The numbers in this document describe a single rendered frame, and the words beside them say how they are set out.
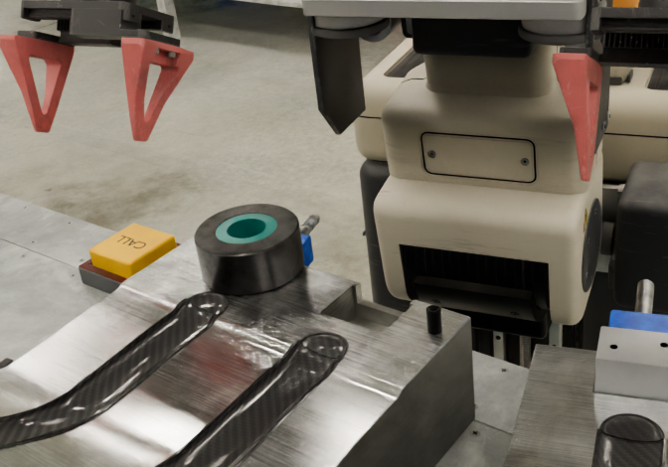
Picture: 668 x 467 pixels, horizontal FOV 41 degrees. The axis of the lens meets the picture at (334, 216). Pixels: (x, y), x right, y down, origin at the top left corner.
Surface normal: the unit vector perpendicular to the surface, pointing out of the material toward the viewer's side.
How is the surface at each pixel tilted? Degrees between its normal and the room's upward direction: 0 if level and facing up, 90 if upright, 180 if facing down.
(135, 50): 84
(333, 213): 0
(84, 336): 4
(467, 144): 98
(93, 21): 63
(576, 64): 84
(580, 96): 84
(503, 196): 8
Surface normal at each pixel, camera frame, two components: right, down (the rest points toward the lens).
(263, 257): 0.34, 0.41
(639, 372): -0.33, 0.48
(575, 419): -0.11, -0.87
